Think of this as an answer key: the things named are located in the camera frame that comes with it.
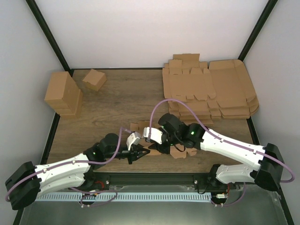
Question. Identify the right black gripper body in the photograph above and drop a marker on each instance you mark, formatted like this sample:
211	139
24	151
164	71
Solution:
175	138

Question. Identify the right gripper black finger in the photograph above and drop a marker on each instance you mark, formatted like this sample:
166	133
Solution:
153	146
159	148

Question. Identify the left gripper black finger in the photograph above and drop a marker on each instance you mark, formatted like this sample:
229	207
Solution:
139	154
140	148

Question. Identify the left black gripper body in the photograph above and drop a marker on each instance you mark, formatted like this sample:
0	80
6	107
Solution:
133	153

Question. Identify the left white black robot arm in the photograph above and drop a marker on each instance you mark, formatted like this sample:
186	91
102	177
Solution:
30	181

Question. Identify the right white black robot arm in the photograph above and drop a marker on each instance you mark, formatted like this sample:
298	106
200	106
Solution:
261	165

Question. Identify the low folded cardboard box stack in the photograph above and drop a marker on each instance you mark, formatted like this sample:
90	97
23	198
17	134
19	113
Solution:
72	108

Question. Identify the small folded cardboard box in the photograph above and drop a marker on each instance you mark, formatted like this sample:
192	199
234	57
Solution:
94	80

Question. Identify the tall folded cardboard box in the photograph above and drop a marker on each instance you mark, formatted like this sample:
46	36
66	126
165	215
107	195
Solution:
60	88

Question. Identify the stack of flat cardboard blanks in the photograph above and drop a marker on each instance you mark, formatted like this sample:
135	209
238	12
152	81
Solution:
187	79

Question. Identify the large flat cardboard blanks stack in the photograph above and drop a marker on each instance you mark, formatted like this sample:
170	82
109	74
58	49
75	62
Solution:
235	94

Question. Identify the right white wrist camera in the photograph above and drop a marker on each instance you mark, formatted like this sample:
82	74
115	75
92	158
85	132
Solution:
152	134

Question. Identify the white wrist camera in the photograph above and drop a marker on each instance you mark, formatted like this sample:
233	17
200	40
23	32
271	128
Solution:
152	134
133	139

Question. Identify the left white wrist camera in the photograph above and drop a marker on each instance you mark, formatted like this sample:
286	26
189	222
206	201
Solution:
133	139

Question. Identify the black aluminium frame rail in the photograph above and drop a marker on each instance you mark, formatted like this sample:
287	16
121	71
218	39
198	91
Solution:
154	178

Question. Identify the light blue slotted cable duct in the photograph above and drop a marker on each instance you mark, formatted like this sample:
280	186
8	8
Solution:
127	197

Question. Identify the grey metal base plate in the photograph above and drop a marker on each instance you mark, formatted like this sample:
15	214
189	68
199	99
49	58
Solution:
257	207

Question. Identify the right black frame post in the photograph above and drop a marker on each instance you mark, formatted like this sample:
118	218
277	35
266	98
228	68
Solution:
257	28

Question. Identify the black frame post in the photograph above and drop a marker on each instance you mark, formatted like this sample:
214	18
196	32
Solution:
48	34
257	28

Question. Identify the left black frame post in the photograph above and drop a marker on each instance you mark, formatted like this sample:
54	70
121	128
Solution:
48	34

